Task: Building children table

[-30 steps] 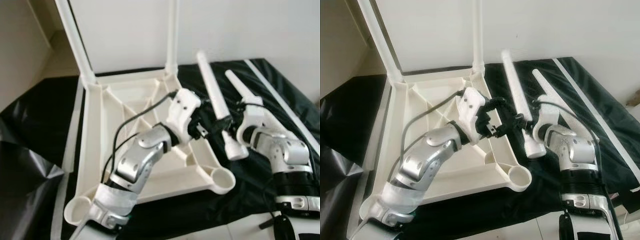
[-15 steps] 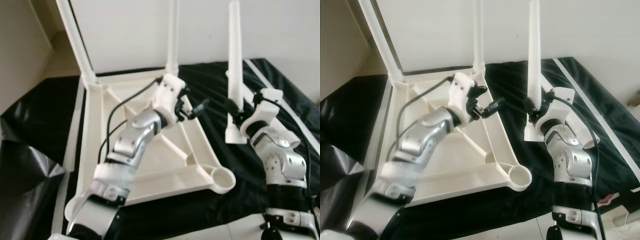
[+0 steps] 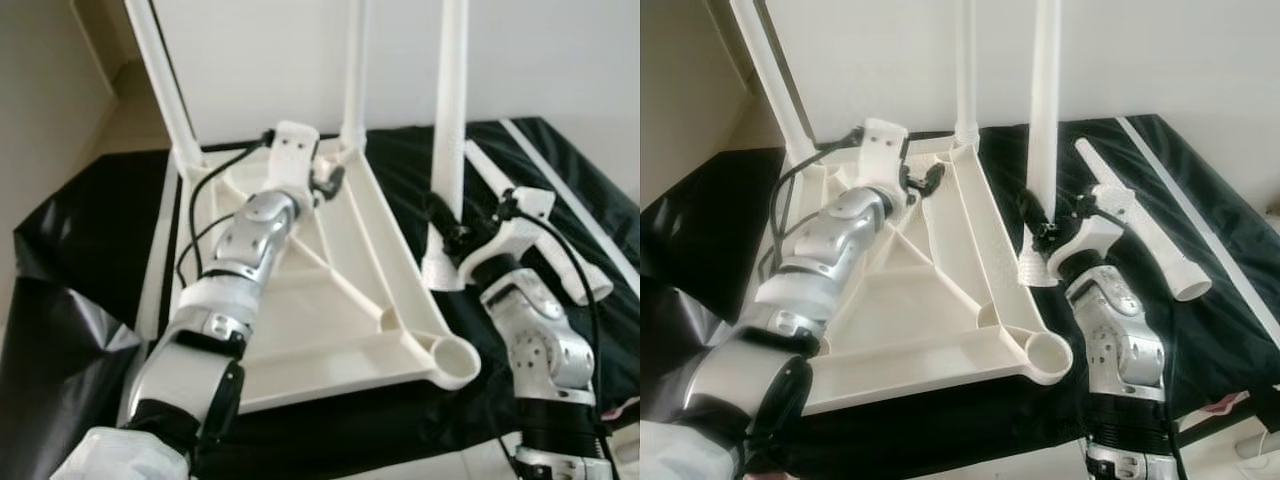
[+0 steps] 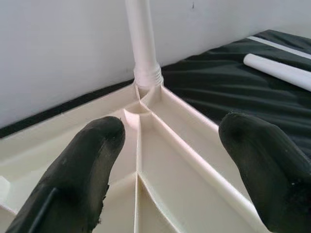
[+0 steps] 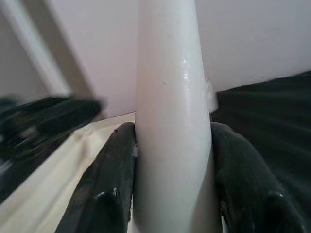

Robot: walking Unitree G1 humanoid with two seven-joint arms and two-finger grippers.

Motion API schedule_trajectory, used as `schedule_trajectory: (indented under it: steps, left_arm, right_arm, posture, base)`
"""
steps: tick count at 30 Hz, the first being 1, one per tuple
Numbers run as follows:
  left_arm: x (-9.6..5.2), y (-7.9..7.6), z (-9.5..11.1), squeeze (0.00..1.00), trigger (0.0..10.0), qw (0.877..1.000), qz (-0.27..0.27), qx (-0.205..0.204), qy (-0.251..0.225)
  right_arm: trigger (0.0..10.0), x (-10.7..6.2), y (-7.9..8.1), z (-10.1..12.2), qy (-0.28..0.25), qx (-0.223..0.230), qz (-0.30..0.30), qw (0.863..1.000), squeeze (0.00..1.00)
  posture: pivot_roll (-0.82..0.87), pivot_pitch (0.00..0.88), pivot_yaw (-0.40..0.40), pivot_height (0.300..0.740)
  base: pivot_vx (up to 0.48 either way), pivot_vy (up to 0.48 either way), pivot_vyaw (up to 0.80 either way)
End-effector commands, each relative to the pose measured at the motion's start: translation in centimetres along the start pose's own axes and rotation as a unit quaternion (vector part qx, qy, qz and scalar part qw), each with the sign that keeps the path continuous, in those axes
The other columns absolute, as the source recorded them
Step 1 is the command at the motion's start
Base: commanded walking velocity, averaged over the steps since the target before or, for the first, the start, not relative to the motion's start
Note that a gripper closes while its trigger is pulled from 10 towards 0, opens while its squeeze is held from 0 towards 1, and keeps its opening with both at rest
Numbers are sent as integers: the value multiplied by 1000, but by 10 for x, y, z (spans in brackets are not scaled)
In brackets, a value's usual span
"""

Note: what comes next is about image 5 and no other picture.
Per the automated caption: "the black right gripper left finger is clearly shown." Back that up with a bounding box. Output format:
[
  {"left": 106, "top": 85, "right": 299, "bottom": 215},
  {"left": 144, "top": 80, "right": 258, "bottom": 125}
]
[{"left": 58, "top": 122, "right": 139, "bottom": 233}]

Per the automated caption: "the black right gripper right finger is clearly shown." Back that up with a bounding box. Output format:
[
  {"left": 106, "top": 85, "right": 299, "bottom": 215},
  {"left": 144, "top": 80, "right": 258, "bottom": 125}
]
[{"left": 210, "top": 122, "right": 311, "bottom": 233}]

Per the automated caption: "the white plastic table top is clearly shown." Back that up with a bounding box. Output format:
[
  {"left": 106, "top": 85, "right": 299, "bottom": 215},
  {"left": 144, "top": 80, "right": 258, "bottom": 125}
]
[{"left": 0, "top": 111, "right": 137, "bottom": 233}]

